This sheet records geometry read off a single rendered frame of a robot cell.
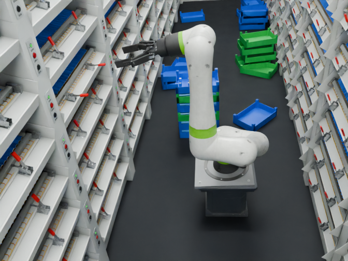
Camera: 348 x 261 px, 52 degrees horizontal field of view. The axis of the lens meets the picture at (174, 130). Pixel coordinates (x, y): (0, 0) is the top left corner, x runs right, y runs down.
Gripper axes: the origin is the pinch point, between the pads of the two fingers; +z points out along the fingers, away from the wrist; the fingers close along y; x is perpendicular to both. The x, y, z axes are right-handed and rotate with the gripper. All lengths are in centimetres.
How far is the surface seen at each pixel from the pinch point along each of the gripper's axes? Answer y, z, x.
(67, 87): -9.7, 24.7, -3.8
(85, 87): -3.4, 20.7, -8.6
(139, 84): 95, 35, -64
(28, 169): -57, 22, -7
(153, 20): 170, 30, -44
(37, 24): -26.6, 12.7, 28.8
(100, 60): 21.8, 20.7, -8.6
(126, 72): 77, 33, -43
